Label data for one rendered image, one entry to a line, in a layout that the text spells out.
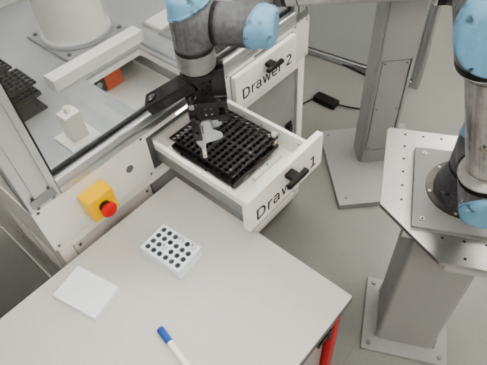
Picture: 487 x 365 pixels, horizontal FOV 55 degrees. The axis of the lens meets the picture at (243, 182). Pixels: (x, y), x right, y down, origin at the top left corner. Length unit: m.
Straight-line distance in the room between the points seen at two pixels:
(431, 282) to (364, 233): 0.68
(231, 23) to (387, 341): 1.38
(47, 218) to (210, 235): 0.38
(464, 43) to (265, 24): 0.30
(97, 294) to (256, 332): 0.37
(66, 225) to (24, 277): 1.09
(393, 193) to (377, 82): 0.83
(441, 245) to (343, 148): 1.28
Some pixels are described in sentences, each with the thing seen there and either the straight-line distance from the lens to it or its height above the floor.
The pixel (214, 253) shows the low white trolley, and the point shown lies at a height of 0.76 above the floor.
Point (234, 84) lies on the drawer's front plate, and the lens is 1.35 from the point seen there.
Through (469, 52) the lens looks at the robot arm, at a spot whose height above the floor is 1.32.
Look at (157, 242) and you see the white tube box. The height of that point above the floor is 0.80.
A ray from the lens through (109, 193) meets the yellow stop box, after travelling 1.14.
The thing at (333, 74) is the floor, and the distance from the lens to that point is 2.94.
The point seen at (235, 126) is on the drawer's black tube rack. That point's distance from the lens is 1.23.
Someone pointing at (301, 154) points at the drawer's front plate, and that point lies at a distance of 1.12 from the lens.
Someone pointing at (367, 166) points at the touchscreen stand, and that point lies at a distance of 2.33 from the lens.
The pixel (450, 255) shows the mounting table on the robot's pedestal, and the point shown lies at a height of 0.76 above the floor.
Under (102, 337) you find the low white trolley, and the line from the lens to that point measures 1.11.
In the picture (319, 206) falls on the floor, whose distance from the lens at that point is 2.19.
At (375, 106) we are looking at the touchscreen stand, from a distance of 2.11.
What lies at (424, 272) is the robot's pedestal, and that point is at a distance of 1.46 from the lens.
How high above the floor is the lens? 1.72
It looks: 49 degrees down
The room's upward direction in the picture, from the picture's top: 5 degrees counter-clockwise
